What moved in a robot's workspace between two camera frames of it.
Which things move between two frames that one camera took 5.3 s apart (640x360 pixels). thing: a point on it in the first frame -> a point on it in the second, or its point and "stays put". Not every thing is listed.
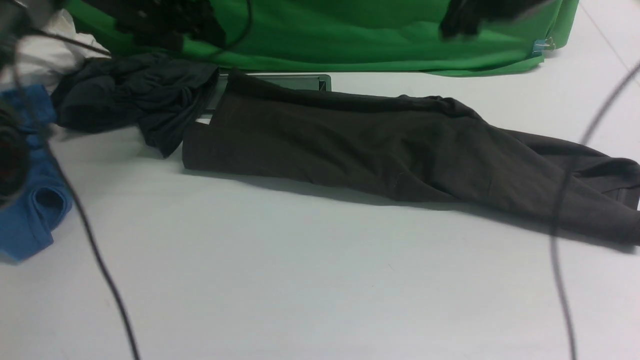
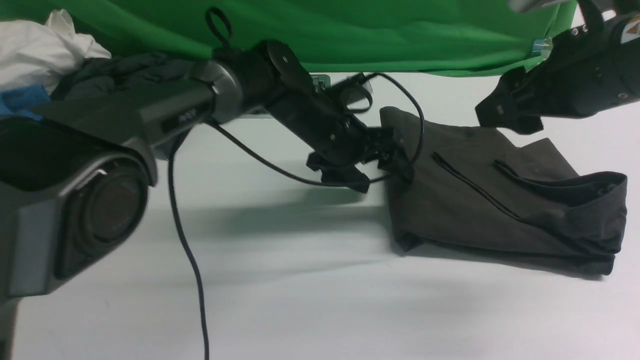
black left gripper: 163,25 -> 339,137
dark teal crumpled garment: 160,93 stays put
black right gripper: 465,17 -> 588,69
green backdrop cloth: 406,37 stays put
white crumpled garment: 42,60 stays put
